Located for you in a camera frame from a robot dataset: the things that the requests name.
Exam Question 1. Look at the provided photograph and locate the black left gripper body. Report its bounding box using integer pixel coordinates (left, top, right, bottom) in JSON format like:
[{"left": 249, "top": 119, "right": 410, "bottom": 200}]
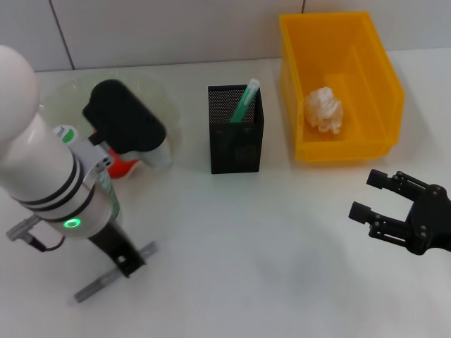
[{"left": 87, "top": 222, "right": 137, "bottom": 264}]

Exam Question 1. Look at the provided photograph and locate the green utility knife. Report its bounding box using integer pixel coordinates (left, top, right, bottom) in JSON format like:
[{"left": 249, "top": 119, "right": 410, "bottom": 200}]
[{"left": 228, "top": 77, "right": 261, "bottom": 124}]

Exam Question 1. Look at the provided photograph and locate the white paper ball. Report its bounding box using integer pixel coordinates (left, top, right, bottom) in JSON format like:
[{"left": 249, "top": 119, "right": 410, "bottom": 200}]
[{"left": 304, "top": 87, "right": 345, "bottom": 135}]

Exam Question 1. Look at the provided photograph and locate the black mesh pen holder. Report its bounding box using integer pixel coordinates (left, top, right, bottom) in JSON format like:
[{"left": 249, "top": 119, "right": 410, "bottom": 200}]
[{"left": 206, "top": 83, "right": 265, "bottom": 175}]

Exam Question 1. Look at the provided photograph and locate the green glass fruit plate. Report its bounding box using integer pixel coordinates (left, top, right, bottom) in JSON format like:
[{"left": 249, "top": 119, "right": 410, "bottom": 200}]
[{"left": 37, "top": 72, "right": 183, "bottom": 170}]

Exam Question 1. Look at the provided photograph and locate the orange fruit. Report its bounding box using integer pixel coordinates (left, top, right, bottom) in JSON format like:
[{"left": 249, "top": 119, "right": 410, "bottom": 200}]
[{"left": 90, "top": 129, "right": 139, "bottom": 180}]

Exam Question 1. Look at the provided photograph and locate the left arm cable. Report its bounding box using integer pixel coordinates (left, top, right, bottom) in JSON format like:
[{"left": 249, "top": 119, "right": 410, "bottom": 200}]
[{"left": 6, "top": 217, "right": 67, "bottom": 254}]

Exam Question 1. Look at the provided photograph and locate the yellow plastic bin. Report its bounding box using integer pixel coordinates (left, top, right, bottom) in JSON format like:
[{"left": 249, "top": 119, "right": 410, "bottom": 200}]
[{"left": 279, "top": 11, "right": 405, "bottom": 163}]

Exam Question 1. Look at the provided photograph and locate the gray marker pen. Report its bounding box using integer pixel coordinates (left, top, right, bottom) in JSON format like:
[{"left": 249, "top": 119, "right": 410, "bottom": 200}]
[{"left": 73, "top": 242, "right": 159, "bottom": 304}]

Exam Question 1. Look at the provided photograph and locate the clear green-label water bottle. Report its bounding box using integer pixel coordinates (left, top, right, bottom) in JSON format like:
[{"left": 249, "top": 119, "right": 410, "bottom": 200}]
[{"left": 52, "top": 125, "right": 124, "bottom": 228}]

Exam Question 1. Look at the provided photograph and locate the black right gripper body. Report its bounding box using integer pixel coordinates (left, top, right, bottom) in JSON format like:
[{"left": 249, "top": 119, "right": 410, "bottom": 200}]
[{"left": 404, "top": 184, "right": 451, "bottom": 256}]

